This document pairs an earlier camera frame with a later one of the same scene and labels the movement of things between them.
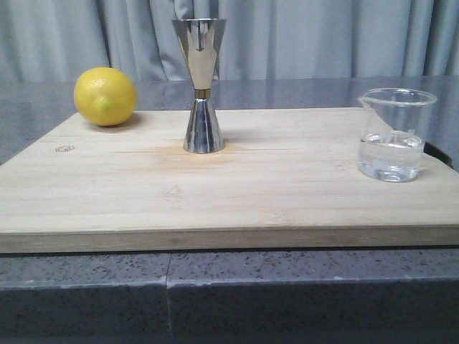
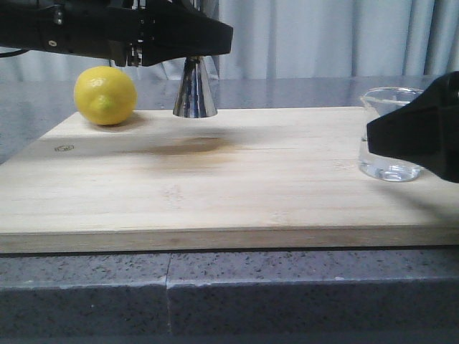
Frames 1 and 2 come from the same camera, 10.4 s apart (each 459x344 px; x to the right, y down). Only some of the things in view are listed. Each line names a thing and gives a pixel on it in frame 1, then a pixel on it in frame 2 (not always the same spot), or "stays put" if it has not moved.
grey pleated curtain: x=60 y=40 stays put
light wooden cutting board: x=287 y=178 stays put
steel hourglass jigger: x=200 y=39 -> x=195 y=97
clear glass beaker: x=394 y=125 stays put
